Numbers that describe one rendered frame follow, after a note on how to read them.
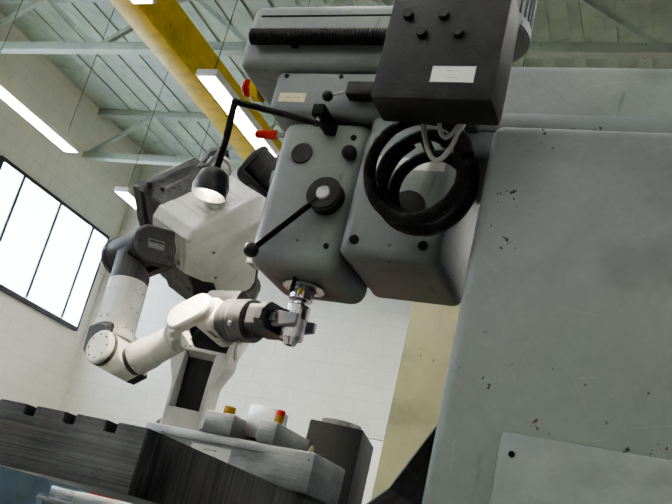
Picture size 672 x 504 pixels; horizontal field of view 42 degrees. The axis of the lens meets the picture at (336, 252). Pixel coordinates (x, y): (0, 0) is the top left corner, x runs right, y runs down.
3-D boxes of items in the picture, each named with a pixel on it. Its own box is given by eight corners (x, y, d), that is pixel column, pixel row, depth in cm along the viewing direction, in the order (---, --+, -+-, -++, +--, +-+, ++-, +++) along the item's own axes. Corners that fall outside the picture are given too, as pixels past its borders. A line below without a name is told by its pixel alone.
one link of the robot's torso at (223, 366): (147, 475, 236) (199, 316, 256) (209, 489, 233) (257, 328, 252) (130, 462, 223) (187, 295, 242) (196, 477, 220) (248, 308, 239)
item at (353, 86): (319, 97, 171) (324, 79, 172) (325, 108, 174) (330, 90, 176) (379, 99, 166) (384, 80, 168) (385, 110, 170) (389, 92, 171)
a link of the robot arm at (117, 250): (95, 282, 207) (110, 232, 213) (127, 298, 212) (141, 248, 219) (123, 271, 199) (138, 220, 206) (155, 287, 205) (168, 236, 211)
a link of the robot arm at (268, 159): (280, 143, 241) (245, 177, 239) (280, 133, 232) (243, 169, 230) (311, 172, 240) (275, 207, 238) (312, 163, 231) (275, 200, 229)
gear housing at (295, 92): (264, 110, 178) (277, 68, 181) (306, 168, 199) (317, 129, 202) (424, 116, 165) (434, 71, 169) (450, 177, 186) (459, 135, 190)
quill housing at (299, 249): (241, 261, 168) (283, 116, 178) (282, 299, 186) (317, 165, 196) (334, 271, 161) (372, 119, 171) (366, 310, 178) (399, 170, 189)
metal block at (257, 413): (242, 435, 161) (250, 403, 163) (256, 442, 166) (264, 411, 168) (267, 440, 159) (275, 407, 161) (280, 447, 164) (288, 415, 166)
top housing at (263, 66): (234, 66, 184) (254, 2, 190) (281, 130, 207) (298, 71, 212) (454, 69, 166) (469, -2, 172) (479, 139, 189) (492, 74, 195)
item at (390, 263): (334, 252, 160) (365, 127, 168) (372, 299, 181) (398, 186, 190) (435, 262, 153) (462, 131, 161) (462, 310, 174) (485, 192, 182)
